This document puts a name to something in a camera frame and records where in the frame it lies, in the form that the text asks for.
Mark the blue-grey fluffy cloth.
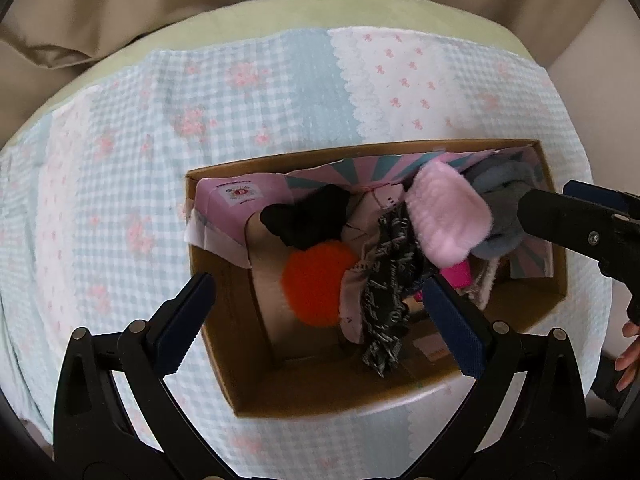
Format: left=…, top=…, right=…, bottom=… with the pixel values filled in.
left=463, top=155, right=536, bottom=260

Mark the pink fluffy cloth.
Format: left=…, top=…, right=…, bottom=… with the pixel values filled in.
left=405, top=160, right=492, bottom=269

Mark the black printed scarf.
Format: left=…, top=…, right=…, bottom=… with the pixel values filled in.
left=360, top=203, right=436, bottom=377

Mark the black soft cloth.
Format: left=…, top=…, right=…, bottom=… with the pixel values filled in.
left=259, top=185, right=352, bottom=250

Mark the magenta soft item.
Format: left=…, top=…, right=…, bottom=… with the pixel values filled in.
left=440, top=259, right=473, bottom=289

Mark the person's right hand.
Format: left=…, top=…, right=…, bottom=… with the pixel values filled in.
left=614, top=321, right=640, bottom=392

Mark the checkered floral bed cover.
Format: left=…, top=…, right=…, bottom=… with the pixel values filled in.
left=1, top=27, right=612, bottom=479

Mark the pink fabric mask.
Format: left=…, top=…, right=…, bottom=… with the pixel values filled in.
left=340, top=183, right=405, bottom=344

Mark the orange fluffy pompom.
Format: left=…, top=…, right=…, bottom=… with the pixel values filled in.
left=280, top=240, right=359, bottom=328

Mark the pink teal cardboard box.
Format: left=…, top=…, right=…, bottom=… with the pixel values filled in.
left=186, top=139, right=552, bottom=418

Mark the green mattress sheet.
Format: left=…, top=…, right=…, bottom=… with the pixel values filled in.
left=34, top=0, right=533, bottom=117

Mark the beige curtain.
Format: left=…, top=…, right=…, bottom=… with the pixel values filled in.
left=0, top=0, right=618, bottom=139

